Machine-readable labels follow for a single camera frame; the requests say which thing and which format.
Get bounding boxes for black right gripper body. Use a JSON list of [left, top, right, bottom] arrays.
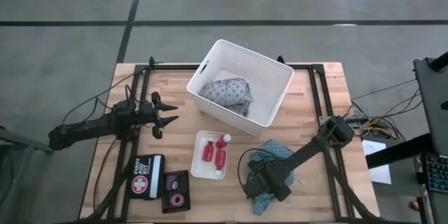
[[244, 160, 293, 202]]

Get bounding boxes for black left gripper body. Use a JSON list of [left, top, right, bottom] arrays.
[[139, 101, 158, 129]]

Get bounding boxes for teal patterned cloth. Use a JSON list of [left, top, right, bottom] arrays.
[[244, 139, 297, 216]]

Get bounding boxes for small white plastic bin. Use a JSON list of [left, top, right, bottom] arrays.
[[190, 129, 230, 181]]

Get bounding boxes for grey diamond patterned cloth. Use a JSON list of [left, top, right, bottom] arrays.
[[198, 78, 254, 118]]

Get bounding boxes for large white perforated basket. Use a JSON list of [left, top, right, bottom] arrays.
[[186, 38, 295, 138]]

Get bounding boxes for black first aid kit pouch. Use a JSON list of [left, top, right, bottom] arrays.
[[126, 153, 166, 200]]

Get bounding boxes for purple bandage tape roll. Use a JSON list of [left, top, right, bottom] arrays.
[[165, 176, 180, 191]]

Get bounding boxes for small black plastic crate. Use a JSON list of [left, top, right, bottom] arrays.
[[161, 169, 192, 215]]

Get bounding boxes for pink bandage tape roll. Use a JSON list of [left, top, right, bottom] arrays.
[[169, 192, 186, 208]]

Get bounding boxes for white paper sheet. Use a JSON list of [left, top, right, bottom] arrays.
[[361, 139, 393, 186]]

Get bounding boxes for grey metal stand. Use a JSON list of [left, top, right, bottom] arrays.
[[0, 124, 57, 224]]

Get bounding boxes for black desk support beam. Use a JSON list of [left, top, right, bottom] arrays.
[[365, 132, 435, 170]]

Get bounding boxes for black keyboard coloured keys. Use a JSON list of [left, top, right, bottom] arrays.
[[424, 152, 448, 195]]

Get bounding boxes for dark grey side desk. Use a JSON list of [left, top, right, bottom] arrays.
[[412, 51, 448, 224]]

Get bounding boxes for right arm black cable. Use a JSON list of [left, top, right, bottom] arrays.
[[237, 146, 270, 192]]

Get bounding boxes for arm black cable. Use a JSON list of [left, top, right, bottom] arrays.
[[237, 146, 270, 192], [62, 71, 141, 129]]

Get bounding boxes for black aluminium rig frame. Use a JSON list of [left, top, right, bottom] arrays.
[[78, 55, 381, 224]]

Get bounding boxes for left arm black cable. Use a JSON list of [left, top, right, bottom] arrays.
[[62, 71, 141, 129]]

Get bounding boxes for yellow and black cable bundle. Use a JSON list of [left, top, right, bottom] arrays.
[[349, 78, 424, 141]]

